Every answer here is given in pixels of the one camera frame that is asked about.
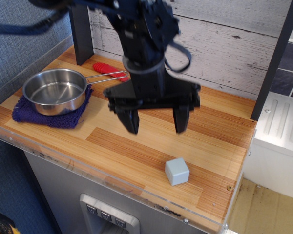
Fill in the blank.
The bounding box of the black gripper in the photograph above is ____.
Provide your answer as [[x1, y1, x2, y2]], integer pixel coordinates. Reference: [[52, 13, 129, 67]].
[[104, 62, 200, 135]]

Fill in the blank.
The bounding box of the grey cube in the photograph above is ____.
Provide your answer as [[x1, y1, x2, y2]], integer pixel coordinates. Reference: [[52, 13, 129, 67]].
[[165, 158, 189, 186]]

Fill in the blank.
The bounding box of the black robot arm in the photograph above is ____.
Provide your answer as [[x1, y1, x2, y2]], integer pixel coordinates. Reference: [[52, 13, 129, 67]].
[[33, 0, 200, 134]]

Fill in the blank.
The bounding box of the clear acrylic edge guard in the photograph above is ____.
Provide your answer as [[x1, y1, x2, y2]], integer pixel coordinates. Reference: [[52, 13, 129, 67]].
[[0, 118, 255, 234]]

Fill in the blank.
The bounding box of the stainless steel pot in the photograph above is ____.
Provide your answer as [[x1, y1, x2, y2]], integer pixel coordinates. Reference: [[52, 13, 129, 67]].
[[22, 68, 128, 116]]

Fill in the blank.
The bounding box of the silver dispenser panel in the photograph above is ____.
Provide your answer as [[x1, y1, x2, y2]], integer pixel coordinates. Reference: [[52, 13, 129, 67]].
[[80, 194, 140, 234]]

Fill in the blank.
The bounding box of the white toy sink unit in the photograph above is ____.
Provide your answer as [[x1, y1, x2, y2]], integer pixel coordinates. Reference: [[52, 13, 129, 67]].
[[244, 92, 293, 198]]

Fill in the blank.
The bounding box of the purple towel cloth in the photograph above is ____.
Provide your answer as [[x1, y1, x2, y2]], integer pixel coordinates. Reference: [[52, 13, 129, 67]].
[[12, 88, 93, 129]]

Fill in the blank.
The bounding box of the yellow black object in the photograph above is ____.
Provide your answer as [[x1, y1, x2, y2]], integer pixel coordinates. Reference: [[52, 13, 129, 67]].
[[0, 219, 20, 234]]

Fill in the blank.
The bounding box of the red-handled metal fork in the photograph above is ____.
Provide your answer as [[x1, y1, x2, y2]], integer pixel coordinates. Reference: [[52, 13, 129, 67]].
[[92, 62, 129, 82]]

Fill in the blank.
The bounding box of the dark left post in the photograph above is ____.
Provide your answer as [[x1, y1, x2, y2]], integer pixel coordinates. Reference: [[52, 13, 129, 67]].
[[69, 3, 94, 65]]

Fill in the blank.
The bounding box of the dark post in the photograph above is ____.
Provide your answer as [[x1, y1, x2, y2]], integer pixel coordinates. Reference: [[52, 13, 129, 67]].
[[251, 0, 293, 121], [69, 3, 94, 65]]

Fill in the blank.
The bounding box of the dark right post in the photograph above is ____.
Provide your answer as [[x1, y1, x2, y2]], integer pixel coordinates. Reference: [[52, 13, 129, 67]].
[[251, 0, 293, 121]]

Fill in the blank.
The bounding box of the black braided cable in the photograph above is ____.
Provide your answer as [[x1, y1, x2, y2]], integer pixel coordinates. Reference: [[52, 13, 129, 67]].
[[0, 9, 69, 35]]

